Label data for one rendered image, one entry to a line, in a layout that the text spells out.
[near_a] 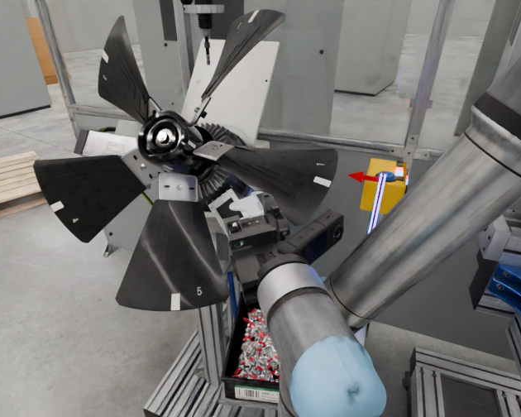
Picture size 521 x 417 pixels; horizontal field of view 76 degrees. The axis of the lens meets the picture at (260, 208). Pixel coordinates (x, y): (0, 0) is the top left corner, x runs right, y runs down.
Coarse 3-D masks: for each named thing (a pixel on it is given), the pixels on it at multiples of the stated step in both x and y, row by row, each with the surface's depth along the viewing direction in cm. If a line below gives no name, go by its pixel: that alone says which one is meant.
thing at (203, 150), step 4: (208, 144) 74; (212, 144) 74; (220, 144) 75; (224, 144) 75; (200, 148) 71; (204, 148) 71; (208, 148) 72; (220, 148) 73; (224, 148) 73; (228, 148) 73; (196, 152) 69; (200, 152) 69; (204, 152) 70; (208, 152) 70; (212, 152) 70; (216, 152) 70; (220, 152) 71; (224, 152) 71; (204, 156) 68; (208, 156) 68; (212, 156) 68; (216, 156) 69; (216, 160) 68
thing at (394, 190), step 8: (376, 160) 96; (384, 160) 96; (368, 168) 92; (376, 168) 91; (384, 168) 91; (392, 168) 91; (376, 176) 86; (368, 184) 85; (376, 184) 85; (392, 184) 83; (400, 184) 83; (368, 192) 86; (376, 192) 86; (384, 192) 85; (392, 192) 84; (400, 192) 83; (368, 200) 88; (384, 200) 86; (392, 200) 85; (368, 208) 89; (384, 208) 87
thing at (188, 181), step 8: (160, 176) 71; (168, 176) 72; (176, 176) 73; (184, 176) 74; (192, 176) 75; (160, 184) 71; (168, 184) 72; (176, 184) 73; (184, 184) 74; (192, 184) 75; (160, 192) 70; (168, 192) 71; (176, 192) 72; (184, 192) 74; (192, 192) 74; (184, 200) 73; (192, 200) 74
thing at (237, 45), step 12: (252, 12) 75; (264, 12) 71; (276, 12) 68; (252, 24) 72; (264, 24) 68; (276, 24) 66; (228, 36) 81; (240, 36) 73; (252, 36) 69; (264, 36) 66; (228, 48) 77; (240, 48) 70; (252, 48) 67; (228, 60) 71; (240, 60) 68; (216, 72) 76; (228, 72) 68; (216, 84) 70; (204, 96) 73
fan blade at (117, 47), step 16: (112, 32) 80; (112, 48) 81; (128, 48) 77; (112, 64) 82; (128, 64) 78; (112, 80) 85; (128, 80) 79; (112, 96) 87; (128, 96) 82; (144, 96) 76; (128, 112) 86; (144, 112) 79
